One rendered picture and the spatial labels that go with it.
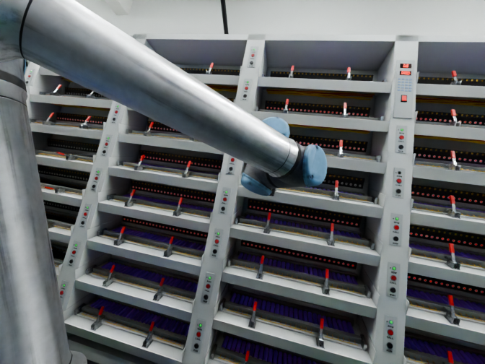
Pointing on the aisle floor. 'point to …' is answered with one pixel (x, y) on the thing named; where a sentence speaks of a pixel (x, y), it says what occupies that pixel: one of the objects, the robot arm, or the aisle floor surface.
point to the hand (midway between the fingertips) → (273, 183)
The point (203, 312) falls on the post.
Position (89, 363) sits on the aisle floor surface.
